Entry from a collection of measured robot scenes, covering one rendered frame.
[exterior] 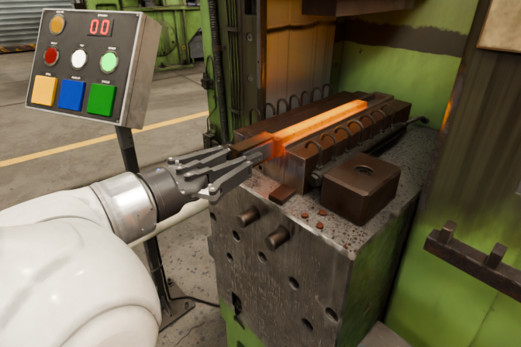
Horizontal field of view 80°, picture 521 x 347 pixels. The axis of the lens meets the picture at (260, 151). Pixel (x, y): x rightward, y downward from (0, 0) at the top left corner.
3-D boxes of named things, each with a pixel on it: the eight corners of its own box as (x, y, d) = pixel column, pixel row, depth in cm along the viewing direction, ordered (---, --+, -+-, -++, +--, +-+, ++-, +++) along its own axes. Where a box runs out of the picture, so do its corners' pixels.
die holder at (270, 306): (323, 409, 66) (353, 257, 45) (216, 293, 90) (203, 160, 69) (430, 265, 100) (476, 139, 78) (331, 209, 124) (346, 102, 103)
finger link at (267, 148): (240, 152, 52) (243, 153, 52) (270, 139, 56) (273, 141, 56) (241, 167, 54) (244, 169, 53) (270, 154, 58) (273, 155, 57)
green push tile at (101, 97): (109, 116, 75) (114, 86, 75) (85, 112, 77) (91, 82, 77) (114, 117, 77) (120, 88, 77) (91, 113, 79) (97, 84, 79)
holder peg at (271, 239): (274, 254, 53) (274, 242, 51) (262, 245, 54) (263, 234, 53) (290, 242, 55) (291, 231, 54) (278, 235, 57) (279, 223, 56)
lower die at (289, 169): (302, 195, 58) (305, 155, 54) (234, 156, 70) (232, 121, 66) (405, 131, 83) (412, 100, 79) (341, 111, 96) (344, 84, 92)
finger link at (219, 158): (182, 193, 48) (177, 189, 49) (234, 165, 55) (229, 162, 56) (179, 170, 46) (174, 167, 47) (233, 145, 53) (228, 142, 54)
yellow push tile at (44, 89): (49, 106, 82) (55, 77, 81) (30, 102, 84) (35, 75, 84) (56, 107, 83) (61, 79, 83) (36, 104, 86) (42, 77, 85)
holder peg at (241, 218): (243, 231, 58) (243, 220, 56) (234, 224, 59) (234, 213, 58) (260, 221, 60) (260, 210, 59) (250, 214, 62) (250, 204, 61)
